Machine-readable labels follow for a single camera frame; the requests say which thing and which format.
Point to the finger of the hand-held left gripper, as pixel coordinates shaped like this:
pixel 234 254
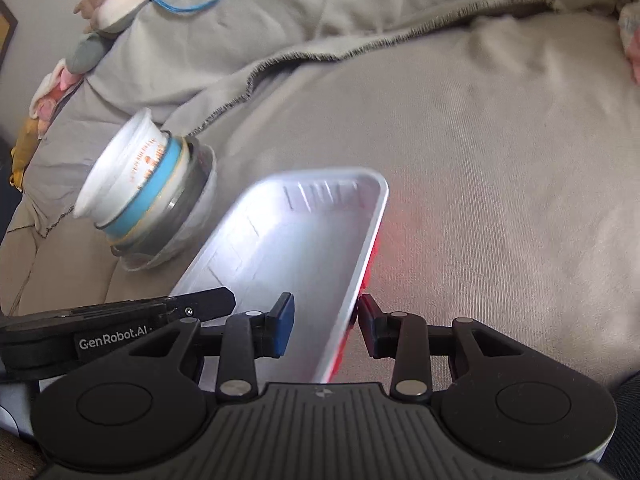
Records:
pixel 207 302

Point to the beige seat cover blanket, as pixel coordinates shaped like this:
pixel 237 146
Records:
pixel 475 185

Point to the grey and white plush toy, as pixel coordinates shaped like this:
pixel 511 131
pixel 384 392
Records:
pixel 115 7

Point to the stainless steel bowl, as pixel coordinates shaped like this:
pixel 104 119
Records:
pixel 195 210

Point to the pink and white plush toy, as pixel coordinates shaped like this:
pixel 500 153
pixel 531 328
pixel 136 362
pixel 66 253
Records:
pixel 52 90

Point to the blue enamel bowl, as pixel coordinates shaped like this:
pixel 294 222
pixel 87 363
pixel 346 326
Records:
pixel 145 200

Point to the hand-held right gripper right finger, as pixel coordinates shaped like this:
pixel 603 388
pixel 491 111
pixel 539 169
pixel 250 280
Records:
pixel 370 327

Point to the white printed plastic tub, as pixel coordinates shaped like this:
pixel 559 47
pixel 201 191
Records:
pixel 120 165

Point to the beige blanket with stitched edge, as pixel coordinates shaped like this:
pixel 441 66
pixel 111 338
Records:
pixel 350 5

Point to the yellow-rimmed white bowl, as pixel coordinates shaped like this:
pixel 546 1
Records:
pixel 180 175

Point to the white and red tray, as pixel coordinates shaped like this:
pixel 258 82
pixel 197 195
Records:
pixel 300 270

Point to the yellow plush toy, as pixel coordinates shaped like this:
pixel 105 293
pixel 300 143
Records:
pixel 25 150

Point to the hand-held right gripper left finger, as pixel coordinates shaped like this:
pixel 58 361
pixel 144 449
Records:
pixel 284 324

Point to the large wooden picture frame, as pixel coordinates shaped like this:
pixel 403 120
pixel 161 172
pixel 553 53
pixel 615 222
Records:
pixel 6 27

